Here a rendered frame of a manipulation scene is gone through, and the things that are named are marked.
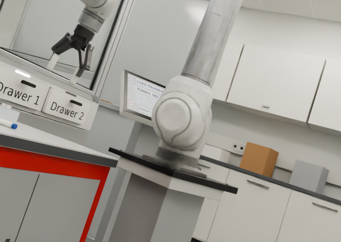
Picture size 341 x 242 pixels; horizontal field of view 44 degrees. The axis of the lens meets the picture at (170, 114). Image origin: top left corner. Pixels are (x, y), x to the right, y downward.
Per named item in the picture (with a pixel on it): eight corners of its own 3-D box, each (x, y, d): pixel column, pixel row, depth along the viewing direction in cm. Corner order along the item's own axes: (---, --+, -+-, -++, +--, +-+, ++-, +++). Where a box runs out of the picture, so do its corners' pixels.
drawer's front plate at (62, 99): (83, 125, 206) (91, 104, 207) (44, 112, 180) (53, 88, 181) (80, 124, 207) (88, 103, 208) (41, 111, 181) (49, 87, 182)
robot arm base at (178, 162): (214, 180, 155) (219, 166, 155) (172, 169, 140) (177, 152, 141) (181, 169, 169) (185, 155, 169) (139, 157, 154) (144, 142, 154)
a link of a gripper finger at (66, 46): (75, 40, 162) (74, 37, 162) (52, 53, 165) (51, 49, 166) (81, 44, 165) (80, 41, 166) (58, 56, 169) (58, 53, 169)
